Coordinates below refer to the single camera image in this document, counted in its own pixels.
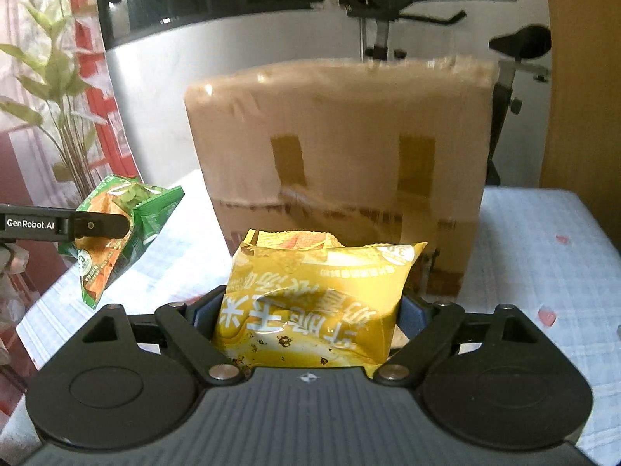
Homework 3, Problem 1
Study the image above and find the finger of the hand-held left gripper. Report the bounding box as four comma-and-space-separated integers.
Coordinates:
72, 209, 135, 240

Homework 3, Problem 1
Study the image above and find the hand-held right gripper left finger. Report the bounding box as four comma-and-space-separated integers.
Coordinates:
80, 286, 243, 383

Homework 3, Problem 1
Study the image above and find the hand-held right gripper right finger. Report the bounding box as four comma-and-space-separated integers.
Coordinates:
373, 294, 540, 385

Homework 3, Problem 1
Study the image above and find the green snack packet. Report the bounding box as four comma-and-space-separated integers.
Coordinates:
58, 175, 185, 309

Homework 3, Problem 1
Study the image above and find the yellow snack packet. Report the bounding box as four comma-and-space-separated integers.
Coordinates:
212, 228, 428, 378

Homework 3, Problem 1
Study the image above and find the taped cardboard box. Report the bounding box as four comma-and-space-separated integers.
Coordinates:
184, 56, 500, 298

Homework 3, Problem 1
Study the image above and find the checkered strawberry print sheet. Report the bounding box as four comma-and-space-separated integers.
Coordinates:
10, 170, 621, 466

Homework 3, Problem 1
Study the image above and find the green artificial plant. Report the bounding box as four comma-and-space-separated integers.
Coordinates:
0, 0, 108, 205

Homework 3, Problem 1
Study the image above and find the wooden door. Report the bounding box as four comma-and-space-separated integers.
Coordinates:
538, 0, 621, 253

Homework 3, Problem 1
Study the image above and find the exercise bike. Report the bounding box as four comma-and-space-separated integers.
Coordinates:
340, 0, 554, 188

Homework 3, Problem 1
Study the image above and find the red wall poster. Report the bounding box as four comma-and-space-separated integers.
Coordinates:
68, 0, 142, 183

